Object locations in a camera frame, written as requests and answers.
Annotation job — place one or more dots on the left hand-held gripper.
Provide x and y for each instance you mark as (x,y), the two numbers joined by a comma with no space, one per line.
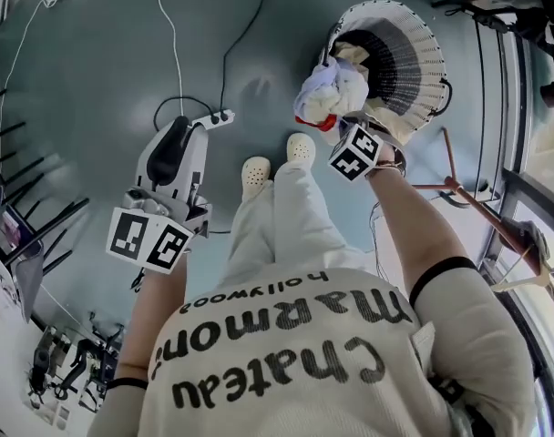
(140,239)

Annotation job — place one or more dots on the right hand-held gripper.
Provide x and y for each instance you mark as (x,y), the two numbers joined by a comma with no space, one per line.
(354,153)

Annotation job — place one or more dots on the white garment with red trim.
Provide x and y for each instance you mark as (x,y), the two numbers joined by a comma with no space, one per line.
(331,89)

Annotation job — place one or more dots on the cream beige garment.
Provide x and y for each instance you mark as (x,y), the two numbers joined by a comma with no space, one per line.
(352,55)

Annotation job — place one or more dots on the wooden coat rack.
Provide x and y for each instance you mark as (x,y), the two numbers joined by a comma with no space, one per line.
(482,207)

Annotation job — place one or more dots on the person's right forearm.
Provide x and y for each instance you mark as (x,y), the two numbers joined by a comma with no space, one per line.
(413,230)

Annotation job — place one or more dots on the person's left forearm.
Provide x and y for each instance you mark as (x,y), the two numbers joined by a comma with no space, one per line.
(154,312)

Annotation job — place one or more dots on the black garment rack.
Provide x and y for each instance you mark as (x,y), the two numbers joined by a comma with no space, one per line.
(489,18)

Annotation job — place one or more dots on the person's right white shoe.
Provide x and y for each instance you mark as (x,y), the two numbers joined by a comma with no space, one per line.
(300,148)

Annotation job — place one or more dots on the person's white shoe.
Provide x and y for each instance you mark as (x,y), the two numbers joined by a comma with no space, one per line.
(300,148)
(255,175)

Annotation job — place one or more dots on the person's left white shoe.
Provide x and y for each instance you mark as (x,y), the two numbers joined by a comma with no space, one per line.
(255,175)

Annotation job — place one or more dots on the person's white trousers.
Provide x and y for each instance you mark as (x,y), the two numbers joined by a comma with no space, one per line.
(277,226)

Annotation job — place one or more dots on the white woven laundry basket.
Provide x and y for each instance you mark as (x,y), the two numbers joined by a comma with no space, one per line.
(418,62)

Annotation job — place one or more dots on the black grey chair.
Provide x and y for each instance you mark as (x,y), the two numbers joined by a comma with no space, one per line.
(28,267)

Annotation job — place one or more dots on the grey cap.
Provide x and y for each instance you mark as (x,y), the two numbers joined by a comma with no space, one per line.
(527,239)

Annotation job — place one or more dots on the light wooden hanger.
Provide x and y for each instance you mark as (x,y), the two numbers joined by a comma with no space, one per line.
(518,284)

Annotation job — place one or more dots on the black office chair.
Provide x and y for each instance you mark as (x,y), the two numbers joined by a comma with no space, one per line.
(76,362)

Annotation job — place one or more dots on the person's cream lettered shirt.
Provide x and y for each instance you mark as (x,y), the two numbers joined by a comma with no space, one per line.
(304,380)

